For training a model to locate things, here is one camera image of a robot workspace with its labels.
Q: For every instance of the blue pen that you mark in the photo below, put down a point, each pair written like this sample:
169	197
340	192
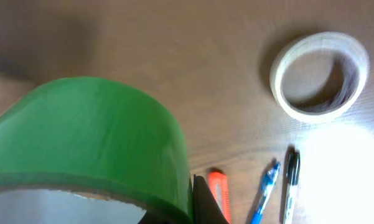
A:
267	185

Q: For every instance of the black and white marker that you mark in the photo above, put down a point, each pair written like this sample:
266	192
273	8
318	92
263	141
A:
292	177

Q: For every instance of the orange utility knife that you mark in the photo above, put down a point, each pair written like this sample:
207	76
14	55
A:
218	184

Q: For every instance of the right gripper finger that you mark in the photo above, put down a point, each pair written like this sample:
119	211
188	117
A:
205	207

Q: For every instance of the green tape roll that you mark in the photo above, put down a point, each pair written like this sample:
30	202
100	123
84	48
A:
99	136

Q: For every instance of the beige masking tape roll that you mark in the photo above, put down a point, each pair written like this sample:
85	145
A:
355	65

